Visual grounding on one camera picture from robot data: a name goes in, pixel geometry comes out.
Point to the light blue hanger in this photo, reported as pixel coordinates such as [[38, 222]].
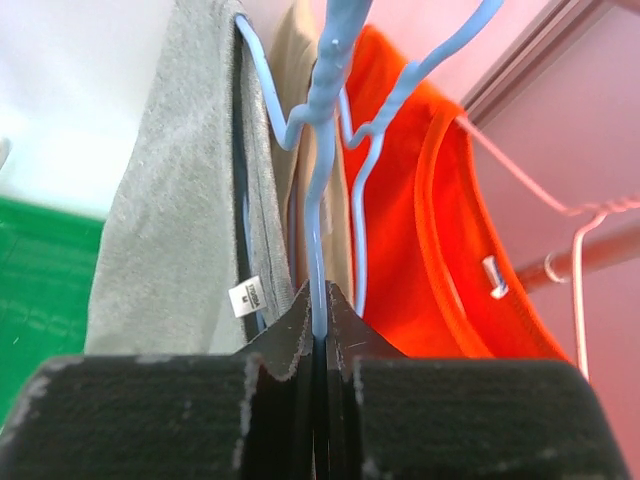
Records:
[[343, 22]]

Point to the beige t shirt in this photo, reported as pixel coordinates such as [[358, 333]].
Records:
[[291, 59]]

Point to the aluminium corner post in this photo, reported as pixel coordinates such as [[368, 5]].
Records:
[[552, 31]]

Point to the green plastic bin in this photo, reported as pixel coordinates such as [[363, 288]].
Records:
[[48, 261]]

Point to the orange t shirt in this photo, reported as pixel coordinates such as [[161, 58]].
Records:
[[439, 281]]

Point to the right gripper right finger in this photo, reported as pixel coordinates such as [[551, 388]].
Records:
[[393, 417]]

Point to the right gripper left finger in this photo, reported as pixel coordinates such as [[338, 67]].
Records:
[[169, 416]]

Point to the metal clothes rack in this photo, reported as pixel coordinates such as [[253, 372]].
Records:
[[614, 248]]

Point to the blue hanger with beige shirt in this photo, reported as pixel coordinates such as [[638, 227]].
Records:
[[408, 80]]

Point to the grey t shirt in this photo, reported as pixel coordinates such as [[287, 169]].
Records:
[[192, 257]]

